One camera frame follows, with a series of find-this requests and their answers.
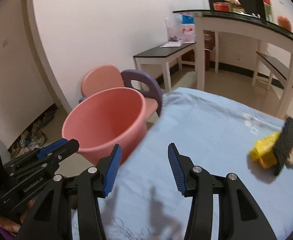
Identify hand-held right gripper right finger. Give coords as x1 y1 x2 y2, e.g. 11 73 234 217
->
168 142 278 240

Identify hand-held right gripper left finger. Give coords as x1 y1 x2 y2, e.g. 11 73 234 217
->
15 144 122 240

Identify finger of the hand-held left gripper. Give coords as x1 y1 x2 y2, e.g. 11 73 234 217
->
3 138 68 170
11 139 80 180

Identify pink plastic bucket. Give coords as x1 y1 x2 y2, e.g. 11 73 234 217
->
62 87 148 165

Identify person's left forearm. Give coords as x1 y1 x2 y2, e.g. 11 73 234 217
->
0 219 17 240

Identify person's left hand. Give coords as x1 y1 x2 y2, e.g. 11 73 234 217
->
0 199 35 232

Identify pile of patterned cloth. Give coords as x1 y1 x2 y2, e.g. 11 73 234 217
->
8 110 55 155

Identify light blue cloth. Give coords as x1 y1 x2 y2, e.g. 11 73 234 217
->
70 87 293 240

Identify purple plastic chair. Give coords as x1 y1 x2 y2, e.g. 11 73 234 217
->
79 69 163 118

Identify yellow foam fruit net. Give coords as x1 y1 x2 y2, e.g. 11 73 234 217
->
249 132 283 169

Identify black foam fruit net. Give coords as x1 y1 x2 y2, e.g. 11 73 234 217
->
273 116 293 176

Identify white bench with dark seat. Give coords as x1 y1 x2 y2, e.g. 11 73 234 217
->
252 51 293 125
133 42 197 92

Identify white paper sheet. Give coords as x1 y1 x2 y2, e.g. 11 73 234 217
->
159 42 184 48

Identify dark red carton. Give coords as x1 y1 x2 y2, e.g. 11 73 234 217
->
203 30 215 71

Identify clear plastic bag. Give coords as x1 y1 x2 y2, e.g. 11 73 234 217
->
165 14 195 43

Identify white glass-topped dining table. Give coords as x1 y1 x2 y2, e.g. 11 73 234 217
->
173 9 293 120

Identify red box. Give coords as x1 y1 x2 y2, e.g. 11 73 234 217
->
213 2 230 12

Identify red round cushion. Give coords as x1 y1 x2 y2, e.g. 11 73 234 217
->
277 15 292 32

